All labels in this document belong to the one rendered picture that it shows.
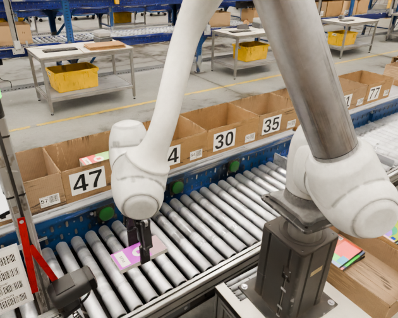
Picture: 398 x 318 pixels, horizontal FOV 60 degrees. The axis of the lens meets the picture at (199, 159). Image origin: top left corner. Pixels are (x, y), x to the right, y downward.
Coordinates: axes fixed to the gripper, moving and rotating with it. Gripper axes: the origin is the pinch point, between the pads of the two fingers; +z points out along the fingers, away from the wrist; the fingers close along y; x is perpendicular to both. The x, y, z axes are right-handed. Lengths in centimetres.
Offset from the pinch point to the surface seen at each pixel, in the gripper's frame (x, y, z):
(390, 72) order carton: 306, -82, 8
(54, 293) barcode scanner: -26.0, 4.3, -1.5
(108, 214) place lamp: 10, -52, 26
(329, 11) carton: 777, -486, 16
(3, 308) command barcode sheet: -37.6, 0.1, -0.1
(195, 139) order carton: 64, -60, 5
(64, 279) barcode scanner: -22.6, 1.8, -2.3
